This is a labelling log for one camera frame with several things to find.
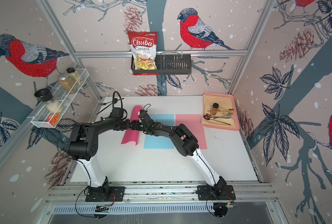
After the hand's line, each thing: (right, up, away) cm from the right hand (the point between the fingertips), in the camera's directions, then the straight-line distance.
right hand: (132, 126), depth 99 cm
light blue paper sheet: (+16, -10, -5) cm, 20 cm away
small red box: (-29, +8, -32) cm, 44 cm away
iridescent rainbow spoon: (+65, +6, +8) cm, 65 cm away
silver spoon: (+75, +8, +8) cm, 75 cm away
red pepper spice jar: (+61, +12, +4) cm, 63 cm away
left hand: (-2, +2, +4) cm, 5 cm away
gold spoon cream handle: (+76, +12, +11) cm, 78 cm away
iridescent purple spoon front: (+57, +6, +7) cm, 58 cm away
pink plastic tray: (+67, +11, +9) cm, 69 cm away
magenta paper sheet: (+2, -5, -7) cm, 9 cm away
